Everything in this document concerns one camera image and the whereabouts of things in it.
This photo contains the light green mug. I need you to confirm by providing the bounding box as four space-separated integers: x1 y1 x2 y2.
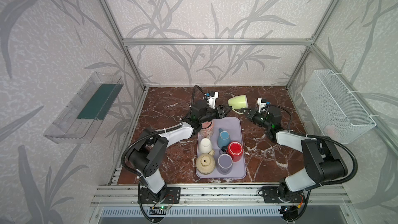
228 95 248 115

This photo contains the blue mug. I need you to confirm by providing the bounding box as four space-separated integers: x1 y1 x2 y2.
217 128 231 148

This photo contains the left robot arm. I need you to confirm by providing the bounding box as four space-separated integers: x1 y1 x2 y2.
121 100 232 195

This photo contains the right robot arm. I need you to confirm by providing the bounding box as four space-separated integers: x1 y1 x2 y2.
239 106 357 202

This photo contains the pink patterned mug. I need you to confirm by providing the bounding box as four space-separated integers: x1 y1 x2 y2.
200 120 214 139

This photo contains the white mug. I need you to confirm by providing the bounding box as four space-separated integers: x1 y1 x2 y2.
199 138 213 154

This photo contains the red mug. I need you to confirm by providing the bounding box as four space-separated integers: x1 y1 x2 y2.
221 141 244 162

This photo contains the lavender mug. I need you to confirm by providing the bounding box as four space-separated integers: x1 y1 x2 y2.
217 153 233 175

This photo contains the beige stoneware mug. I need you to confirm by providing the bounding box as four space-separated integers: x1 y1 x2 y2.
196 149 216 175

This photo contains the lavender plastic tray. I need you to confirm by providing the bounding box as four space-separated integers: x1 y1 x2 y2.
195 117 246 179

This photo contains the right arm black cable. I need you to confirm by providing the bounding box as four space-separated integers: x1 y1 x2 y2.
264 104 359 186

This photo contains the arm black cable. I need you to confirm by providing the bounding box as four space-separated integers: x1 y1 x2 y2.
264 104 359 186
120 85 207 178

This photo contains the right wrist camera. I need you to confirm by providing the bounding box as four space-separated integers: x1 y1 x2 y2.
257 98 270 114

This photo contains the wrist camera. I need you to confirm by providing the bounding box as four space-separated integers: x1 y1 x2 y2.
257 98 270 114
204 91 219 109

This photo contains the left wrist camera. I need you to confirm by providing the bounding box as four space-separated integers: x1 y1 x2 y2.
204 91 219 109

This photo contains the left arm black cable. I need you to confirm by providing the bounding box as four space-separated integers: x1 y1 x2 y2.
120 85 207 178

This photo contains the white wire mesh basket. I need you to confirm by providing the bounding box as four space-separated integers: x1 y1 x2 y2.
301 69 377 144

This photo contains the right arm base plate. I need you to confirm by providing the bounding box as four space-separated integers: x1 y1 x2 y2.
258 185 306 204

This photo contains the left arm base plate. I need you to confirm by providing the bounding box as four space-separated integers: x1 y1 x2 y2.
138 186 181 204

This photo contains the aluminium cage frame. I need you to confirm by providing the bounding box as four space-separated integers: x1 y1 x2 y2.
98 0 398 156

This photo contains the aluminium front rail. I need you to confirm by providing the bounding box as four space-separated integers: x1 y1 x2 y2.
90 183 352 207

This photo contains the clear plastic wall bin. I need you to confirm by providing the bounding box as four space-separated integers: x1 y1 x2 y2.
44 72 124 144

